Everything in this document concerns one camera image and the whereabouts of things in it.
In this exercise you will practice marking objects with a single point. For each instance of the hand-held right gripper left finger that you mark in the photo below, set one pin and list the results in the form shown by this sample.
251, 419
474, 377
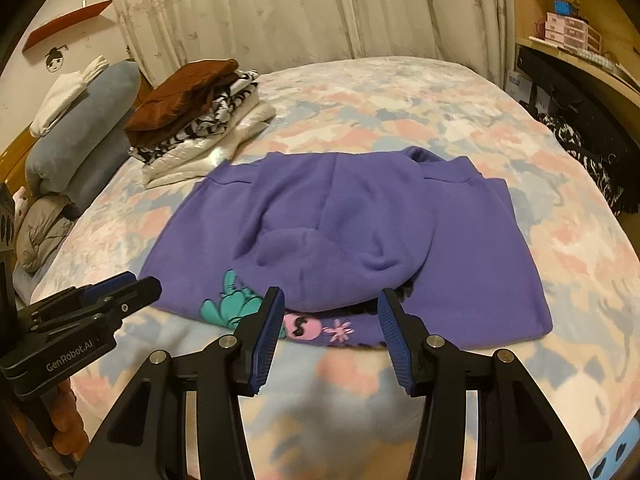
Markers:
265, 340

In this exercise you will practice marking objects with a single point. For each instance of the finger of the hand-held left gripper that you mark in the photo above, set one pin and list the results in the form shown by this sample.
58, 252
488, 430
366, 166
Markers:
112, 285
135, 295

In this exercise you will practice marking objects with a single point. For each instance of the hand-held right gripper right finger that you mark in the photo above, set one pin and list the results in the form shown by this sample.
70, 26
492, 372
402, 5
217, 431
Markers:
395, 345

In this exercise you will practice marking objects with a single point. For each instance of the purple hoodie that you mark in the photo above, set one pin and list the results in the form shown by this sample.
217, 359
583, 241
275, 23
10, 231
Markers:
350, 210

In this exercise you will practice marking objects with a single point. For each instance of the beige quilted pillow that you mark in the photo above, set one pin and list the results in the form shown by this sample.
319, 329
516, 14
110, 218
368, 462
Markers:
40, 230

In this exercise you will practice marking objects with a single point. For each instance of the pink plush toy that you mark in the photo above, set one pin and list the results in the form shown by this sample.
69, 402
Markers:
21, 207

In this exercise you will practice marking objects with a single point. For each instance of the blue-grey pillow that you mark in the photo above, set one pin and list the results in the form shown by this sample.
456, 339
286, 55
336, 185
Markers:
85, 130

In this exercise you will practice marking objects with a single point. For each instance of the folded brown garment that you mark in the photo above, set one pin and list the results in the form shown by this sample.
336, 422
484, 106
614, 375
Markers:
175, 100

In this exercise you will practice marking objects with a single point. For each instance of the folded white satin garment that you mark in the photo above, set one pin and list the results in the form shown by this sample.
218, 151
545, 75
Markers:
240, 130

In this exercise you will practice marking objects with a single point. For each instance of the folded white cloth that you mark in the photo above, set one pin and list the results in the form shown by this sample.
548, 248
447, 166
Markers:
60, 95

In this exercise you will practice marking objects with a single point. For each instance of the folded black and white garment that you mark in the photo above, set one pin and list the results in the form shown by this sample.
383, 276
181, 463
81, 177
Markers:
220, 110

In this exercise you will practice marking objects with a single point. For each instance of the pastel patterned blanket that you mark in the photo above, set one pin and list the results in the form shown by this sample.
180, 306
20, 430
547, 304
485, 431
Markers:
400, 100

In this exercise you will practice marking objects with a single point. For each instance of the black patterned cloth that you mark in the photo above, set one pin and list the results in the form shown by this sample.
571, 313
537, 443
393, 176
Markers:
590, 160

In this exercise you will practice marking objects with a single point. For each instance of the white paper sign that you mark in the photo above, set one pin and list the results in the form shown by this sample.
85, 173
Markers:
519, 85

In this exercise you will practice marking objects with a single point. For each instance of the cream leaf-print curtain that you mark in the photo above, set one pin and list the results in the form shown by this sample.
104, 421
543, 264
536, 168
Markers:
300, 10

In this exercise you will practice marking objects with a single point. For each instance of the pink drawer organizer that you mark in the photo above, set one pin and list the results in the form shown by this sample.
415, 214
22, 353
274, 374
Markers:
570, 30

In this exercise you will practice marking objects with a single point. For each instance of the wooden desk shelf unit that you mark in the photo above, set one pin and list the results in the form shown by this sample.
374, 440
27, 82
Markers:
540, 0

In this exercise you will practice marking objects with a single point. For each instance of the face wall sticker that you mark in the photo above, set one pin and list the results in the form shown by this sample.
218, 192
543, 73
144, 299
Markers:
55, 60

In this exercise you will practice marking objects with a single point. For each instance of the red wall shelf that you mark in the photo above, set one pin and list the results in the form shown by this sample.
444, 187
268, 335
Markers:
65, 22

